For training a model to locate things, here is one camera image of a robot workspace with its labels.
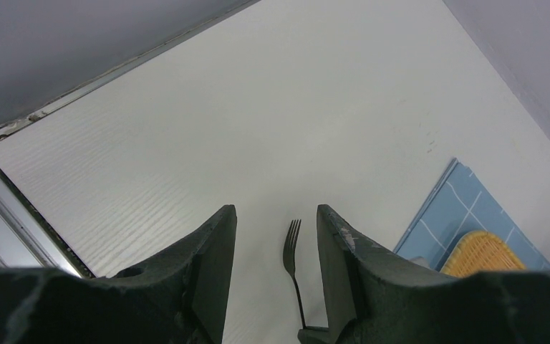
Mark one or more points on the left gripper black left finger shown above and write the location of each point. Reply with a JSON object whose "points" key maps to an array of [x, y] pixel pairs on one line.
{"points": [[182, 291]]}

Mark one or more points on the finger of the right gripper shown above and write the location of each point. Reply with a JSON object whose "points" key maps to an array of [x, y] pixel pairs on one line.
{"points": [[313, 335]]}

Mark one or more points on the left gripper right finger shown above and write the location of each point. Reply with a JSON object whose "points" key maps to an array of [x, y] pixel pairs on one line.
{"points": [[371, 294]]}

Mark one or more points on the black metal fork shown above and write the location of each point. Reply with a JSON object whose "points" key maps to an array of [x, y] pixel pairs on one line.
{"points": [[289, 262]]}

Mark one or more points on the woven bamboo placemat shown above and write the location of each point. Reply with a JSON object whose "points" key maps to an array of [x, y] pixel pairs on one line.
{"points": [[480, 251]]}

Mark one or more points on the blue checked cloth napkin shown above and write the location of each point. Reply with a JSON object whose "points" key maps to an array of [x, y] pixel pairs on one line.
{"points": [[458, 204]]}

